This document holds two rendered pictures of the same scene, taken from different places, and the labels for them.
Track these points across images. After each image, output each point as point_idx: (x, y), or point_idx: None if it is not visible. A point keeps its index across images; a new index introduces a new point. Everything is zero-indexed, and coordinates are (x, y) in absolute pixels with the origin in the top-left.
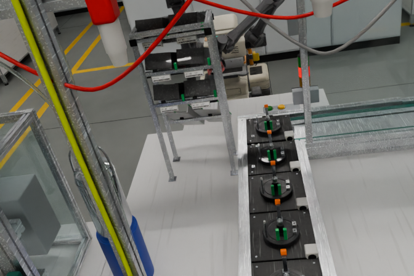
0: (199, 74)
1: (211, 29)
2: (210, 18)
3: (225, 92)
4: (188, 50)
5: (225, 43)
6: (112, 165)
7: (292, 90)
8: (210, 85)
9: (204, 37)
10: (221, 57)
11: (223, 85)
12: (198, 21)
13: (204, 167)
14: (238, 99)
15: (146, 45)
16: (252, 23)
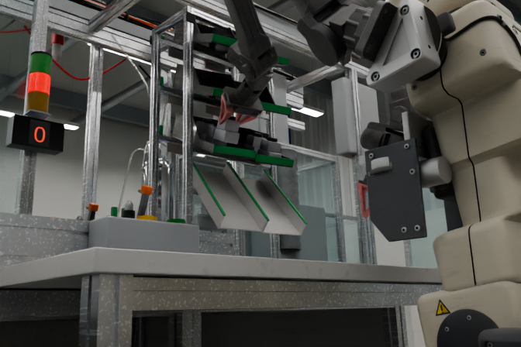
0: (172, 102)
1: (150, 37)
2: (169, 22)
3: (183, 143)
4: (197, 70)
5: (226, 57)
6: (146, 162)
7: None
8: (174, 121)
9: (198, 49)
10: (243, 88)
11: (183, 128)
12: (177, 29)
13: None
14: (376, 264)
15: (221, 70)
16: (226, 1)
